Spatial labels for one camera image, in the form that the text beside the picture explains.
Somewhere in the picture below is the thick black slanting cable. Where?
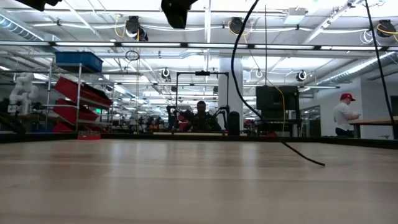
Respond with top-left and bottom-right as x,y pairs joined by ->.
364,0 -> 398,140

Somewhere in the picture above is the yellow hanging cable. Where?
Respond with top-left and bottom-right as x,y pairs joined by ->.
228,18 -> 286,133

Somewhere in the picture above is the thin black braided cord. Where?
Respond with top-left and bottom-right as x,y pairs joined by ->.
230,0 -> 326,167

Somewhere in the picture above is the black ceiling cable reel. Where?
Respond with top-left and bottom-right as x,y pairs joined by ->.
376,19 -> 397,38
125,15 -> 149,42
229,17 -> 246,35

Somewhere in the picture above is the black gantry frame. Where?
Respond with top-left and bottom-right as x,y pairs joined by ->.
175,70 -> 230,125

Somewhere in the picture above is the long ceiling light bar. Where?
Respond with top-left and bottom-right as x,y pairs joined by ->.
0,40 -> 398,51

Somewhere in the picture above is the blue storage bin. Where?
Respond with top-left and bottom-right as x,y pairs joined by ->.
55,51 -> 104,73

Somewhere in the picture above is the metal shelf rack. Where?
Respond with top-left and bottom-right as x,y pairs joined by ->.
43,62 -> 114,134

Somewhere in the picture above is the person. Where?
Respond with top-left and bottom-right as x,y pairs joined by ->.
333,92 -> 361,138
189,100 -> 222,131

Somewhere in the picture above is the red tilted shelf bin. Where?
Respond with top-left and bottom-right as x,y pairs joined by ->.
52,121 -> 77,134
52,98 -> 100,125
53,76 -> 113,108

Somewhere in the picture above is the wooden bench table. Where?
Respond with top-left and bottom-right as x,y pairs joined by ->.
348,115 -> 398,139

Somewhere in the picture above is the black aluminium table frame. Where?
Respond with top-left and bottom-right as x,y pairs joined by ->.
0,132 -> 398,149

